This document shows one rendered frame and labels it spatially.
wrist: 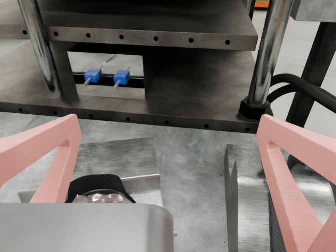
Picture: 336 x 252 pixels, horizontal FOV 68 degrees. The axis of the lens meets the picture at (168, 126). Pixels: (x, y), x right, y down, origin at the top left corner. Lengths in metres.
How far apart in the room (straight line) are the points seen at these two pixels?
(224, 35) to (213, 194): 0.48
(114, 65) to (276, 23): 0.53
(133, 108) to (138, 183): 0.45
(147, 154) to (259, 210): 0.24
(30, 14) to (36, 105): 0.31
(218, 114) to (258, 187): 0.46
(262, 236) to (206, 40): 0.59
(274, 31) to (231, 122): 0.30
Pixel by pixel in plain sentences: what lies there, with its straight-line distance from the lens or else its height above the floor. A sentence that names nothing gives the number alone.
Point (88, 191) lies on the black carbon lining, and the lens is 0.54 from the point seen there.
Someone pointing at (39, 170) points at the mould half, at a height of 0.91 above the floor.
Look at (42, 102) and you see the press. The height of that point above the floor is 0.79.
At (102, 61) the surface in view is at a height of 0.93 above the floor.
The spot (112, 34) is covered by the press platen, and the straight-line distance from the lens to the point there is 0.89.
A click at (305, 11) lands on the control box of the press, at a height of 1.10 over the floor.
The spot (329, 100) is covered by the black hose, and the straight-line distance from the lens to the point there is 0.82.
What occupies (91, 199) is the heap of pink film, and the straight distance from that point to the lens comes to 0.50.
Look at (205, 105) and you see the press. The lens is 0.93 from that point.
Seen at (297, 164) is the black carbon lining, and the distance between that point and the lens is 0.51.
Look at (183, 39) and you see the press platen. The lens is 0.84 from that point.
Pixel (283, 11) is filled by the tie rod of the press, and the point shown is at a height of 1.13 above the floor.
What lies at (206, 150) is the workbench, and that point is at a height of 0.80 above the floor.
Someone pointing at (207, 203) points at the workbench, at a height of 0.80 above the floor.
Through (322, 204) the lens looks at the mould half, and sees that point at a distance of 0.50.
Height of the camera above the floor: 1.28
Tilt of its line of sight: 37 degrees down
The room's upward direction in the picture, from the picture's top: straight up
